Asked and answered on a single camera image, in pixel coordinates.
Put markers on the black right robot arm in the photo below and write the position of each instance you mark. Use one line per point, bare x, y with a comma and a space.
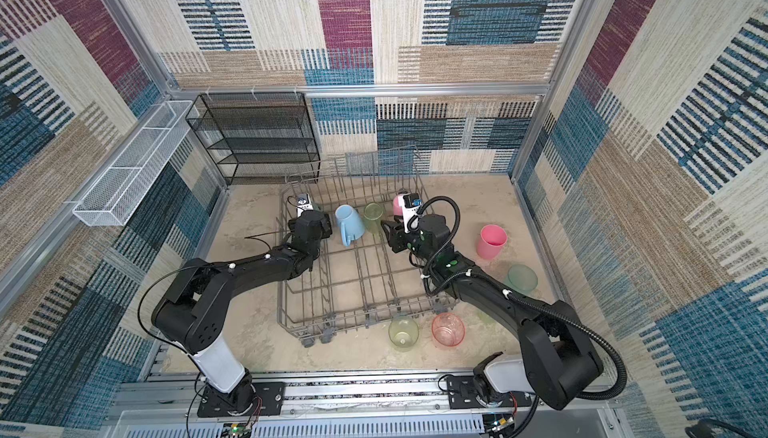
560, 359

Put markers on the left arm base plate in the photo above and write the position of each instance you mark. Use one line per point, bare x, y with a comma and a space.
264, 398

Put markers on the yellow-green translucent cup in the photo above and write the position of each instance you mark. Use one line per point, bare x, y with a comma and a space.
403, 333

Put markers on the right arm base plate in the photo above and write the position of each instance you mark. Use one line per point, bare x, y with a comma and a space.
462, 394

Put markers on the green cup by right arm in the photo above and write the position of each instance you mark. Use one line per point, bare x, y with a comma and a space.
485, 318

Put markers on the magenta pink cup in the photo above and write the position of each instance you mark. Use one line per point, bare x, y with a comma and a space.
492, 239

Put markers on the black mesh shelf unit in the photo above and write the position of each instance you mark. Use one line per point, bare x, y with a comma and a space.
257, 138

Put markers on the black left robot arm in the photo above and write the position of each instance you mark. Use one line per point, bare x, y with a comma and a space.
192, 312

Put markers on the aluminium front rail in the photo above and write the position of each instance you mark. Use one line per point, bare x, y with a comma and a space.
398, 403

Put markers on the grey wire dish rack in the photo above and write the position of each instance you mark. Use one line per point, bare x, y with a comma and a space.
363, 283

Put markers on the white wire wall basket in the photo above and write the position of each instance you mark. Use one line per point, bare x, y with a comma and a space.
120, 189

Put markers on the pink plastic cup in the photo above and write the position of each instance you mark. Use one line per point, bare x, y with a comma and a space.
398, 203

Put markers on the light blue mug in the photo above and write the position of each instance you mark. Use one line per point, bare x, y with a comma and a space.
350, 224

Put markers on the teal cup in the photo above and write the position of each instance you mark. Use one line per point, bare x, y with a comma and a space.
522, 279

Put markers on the green translucent cup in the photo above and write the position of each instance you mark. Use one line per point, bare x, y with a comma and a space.
372, 215

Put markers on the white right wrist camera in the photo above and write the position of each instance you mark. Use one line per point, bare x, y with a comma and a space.
410, 204

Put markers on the pink translucent cup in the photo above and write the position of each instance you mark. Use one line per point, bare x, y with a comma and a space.
448, 329

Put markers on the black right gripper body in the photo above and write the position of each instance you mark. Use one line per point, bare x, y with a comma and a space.
404, 241

